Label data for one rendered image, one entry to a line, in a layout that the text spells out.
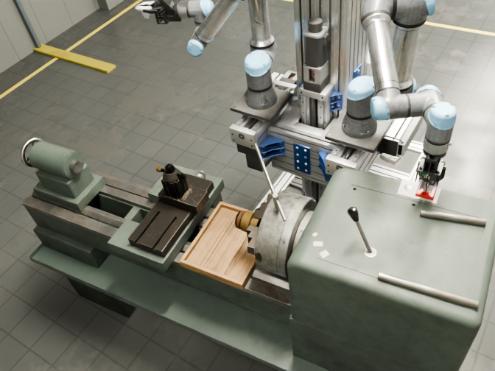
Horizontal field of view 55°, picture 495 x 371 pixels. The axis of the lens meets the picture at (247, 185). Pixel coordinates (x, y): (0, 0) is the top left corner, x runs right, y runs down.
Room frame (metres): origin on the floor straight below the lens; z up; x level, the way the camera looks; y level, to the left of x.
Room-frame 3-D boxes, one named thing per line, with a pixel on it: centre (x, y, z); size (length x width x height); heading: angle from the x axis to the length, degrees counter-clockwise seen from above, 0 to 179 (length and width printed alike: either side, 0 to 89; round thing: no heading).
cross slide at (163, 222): (1.45, 0.35, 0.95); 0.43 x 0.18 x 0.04; 146
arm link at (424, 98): (1.15, -0.59, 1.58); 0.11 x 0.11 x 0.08; 84
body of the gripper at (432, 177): (1.04, -0.59, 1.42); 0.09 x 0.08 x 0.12; 146
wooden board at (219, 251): (1.28, 0.11, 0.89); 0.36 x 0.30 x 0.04; 146
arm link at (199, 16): (2.08, 0.08, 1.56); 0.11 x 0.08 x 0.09; 72
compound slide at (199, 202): (1.49, 0.29, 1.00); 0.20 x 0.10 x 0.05; 56
